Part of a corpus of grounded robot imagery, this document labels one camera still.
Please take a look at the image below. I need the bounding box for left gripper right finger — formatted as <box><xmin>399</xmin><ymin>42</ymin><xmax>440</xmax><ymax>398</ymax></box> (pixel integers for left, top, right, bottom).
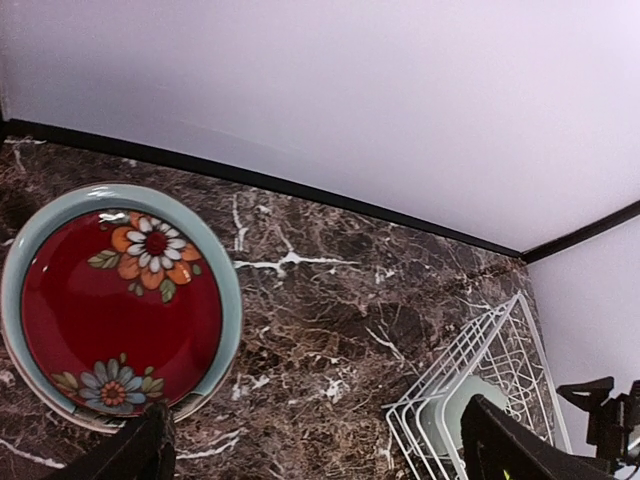
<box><xmin>461</xmin><ymin>394</ymin><xmax>613</xmax><ymax>479</ymax></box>

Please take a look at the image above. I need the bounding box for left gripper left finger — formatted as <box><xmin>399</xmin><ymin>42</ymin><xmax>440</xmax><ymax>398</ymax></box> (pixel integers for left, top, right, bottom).
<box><xmin>52</xmin><ymin>402</ymin><xmax>176</xmax><ymax>479</ymax></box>

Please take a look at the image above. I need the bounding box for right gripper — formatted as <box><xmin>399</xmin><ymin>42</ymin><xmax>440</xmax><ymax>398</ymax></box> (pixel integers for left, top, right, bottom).
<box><xmin>556</xmin><ymin>376</ymin><xmax>639</xmax><ymax>463</ymax></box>

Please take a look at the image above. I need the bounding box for dark red floral bowl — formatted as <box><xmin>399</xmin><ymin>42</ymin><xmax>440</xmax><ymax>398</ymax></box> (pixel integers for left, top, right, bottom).
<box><xmin>21</xmin><ymin>211</ymin><xmax>222</xmax><ymax>416</ymax></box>

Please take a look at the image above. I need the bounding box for light teal plate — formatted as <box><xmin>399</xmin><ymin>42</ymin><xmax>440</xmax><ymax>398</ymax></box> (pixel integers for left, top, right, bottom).
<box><xmin>1</xmin><ymin>184</ymin><xmax>243</xmax><ymax>394</ymax></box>

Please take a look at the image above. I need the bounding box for light teal bowl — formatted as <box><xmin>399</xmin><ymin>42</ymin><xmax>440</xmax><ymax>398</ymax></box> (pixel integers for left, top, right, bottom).
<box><xmin>419</xmin><ymin>375</ymin><xmax>508</xmax><ymax>457</ymax></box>

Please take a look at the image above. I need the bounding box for white wire dish rack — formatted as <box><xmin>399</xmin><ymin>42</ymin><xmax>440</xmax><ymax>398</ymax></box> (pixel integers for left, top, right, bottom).
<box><xmin>384</xmin><ymin>293</ymin><xmax>572</xmax><ymax>479</ymax></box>

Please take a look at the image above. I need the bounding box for right black frame post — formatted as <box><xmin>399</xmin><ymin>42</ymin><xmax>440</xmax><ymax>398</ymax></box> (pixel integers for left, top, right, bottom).
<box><xmin>520</xmin><ymin>200</ymin><xmax>640</xmax><ymax>264</ymax></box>

